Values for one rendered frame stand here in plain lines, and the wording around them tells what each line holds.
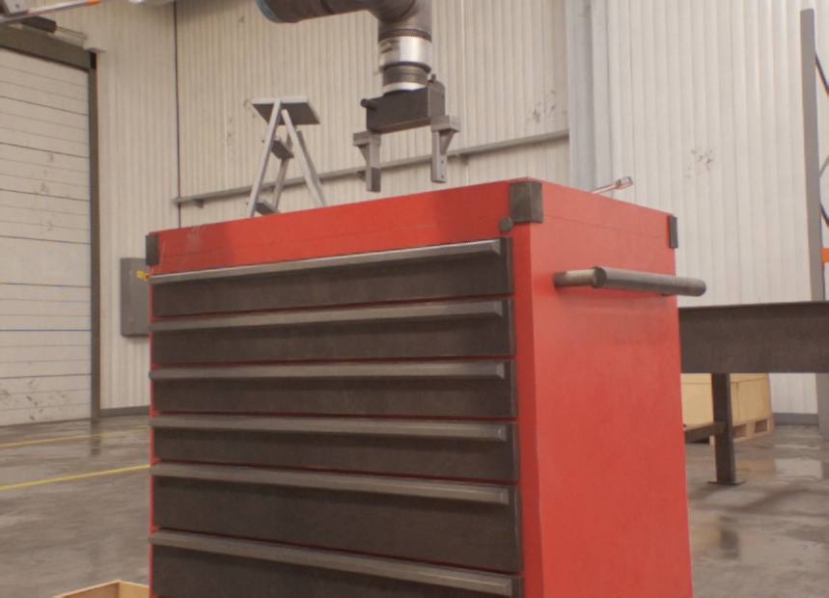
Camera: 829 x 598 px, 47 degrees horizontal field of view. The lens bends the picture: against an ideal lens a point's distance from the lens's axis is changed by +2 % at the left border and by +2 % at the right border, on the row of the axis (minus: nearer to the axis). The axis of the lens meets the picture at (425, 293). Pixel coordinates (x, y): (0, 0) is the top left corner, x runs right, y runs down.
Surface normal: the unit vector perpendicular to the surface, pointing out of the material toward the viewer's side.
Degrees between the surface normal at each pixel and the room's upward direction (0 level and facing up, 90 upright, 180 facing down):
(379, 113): 88
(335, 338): 90
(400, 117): 88
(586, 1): 90
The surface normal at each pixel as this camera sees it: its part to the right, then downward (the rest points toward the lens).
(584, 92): -0.59, -0.04
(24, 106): 0.81, -0.06
